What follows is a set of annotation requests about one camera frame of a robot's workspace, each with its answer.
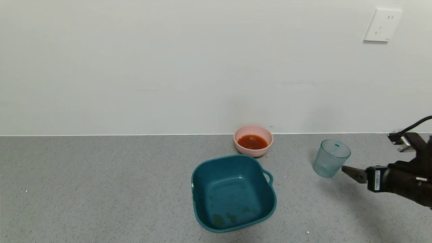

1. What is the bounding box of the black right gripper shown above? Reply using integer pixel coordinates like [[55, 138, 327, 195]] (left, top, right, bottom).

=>
[[342, 162, 423, 200]]

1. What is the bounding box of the ribbed translucent blue cup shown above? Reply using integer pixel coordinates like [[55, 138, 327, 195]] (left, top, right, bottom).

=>
[[312, 139, 351, 179]]

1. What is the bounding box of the red-brown liquid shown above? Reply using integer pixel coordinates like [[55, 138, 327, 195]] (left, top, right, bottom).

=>
[[237, 134, 269, 150]]

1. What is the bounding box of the pink bowl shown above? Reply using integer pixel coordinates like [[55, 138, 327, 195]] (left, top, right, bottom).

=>
[[234, 125, 273, 158]]

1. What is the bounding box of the teal square plastic basin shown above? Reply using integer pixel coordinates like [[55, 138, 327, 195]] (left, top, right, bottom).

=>
[[191, 155, 277, 233]]

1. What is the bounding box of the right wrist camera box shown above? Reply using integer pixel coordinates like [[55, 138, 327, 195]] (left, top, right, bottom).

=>
[[387, 131, 429, 153]]

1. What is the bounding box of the black camera cable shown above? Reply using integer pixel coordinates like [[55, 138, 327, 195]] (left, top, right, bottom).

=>
[[400, 115, 432, 135]]

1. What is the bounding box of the white wall power outlet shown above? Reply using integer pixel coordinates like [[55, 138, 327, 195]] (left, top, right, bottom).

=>
[[363, 9, 403, 42]]

